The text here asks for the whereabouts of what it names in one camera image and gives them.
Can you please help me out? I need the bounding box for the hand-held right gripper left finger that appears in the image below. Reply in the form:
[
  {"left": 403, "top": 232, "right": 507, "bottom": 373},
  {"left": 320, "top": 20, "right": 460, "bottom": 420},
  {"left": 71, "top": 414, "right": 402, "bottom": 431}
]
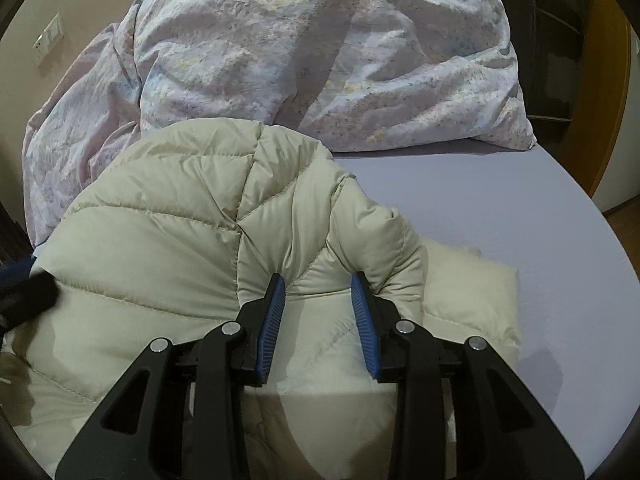
[{"left": 55, "top": 273, "right": 287, "bottom": 480}]

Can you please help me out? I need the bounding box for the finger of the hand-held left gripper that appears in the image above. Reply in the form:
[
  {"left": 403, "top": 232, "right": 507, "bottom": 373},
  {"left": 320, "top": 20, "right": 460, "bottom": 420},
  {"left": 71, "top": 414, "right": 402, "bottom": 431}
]
[
  {"left": 0, "top": 258, "right": 35, "bottom": 283},
  {"left": 0, "top": 270, "right": 61, "bottom": 333}
]

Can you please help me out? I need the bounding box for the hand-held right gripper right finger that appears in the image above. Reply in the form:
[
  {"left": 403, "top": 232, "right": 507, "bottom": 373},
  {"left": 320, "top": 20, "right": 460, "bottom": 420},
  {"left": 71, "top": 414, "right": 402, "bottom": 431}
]
[{"left": 350, "top": 272, "right": 587, "bottom": 480}]

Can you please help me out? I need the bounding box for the cream quilted puffer jacket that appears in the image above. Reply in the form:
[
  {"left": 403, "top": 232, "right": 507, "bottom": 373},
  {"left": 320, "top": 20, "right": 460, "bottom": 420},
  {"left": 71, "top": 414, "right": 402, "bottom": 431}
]
[{"left": 0, "top": 119, "right": 522, "bottom": 480}]

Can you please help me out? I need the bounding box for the dark bedside furniture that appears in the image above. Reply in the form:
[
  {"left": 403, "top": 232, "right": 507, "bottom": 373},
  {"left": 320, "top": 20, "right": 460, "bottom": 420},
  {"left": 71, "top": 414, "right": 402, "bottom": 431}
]
[{"left": 0, "top": 202, "right": 33, "bottom": 263}]

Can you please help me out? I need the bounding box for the pale lilac patterned duvet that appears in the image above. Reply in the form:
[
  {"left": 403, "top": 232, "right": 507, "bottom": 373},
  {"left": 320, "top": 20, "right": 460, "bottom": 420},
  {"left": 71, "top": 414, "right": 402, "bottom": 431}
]
[{"left": 22, "top": 2, "right": 151, "bottom": 248}]

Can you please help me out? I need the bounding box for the pale patterned pillow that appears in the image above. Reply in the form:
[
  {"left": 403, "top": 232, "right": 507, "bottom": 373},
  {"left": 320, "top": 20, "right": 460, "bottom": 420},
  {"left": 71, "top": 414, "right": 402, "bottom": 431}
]
[{"left": 139, "top": 0, "right": 539, "bottom": 155}]

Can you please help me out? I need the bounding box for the dark wooden shelf unit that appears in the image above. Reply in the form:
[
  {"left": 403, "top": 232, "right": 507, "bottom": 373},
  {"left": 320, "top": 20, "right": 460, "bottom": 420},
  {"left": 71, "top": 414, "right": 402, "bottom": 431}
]
[{"left": 484, "top": 0, "right": 587, "bottom": 135}]

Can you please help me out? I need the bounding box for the beige wall switch plate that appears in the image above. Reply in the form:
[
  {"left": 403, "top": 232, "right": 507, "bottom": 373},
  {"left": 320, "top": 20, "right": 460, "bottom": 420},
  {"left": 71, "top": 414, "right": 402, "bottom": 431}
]
[{"left": 31, "top": 11, "right": 64, "bottom": 69}]

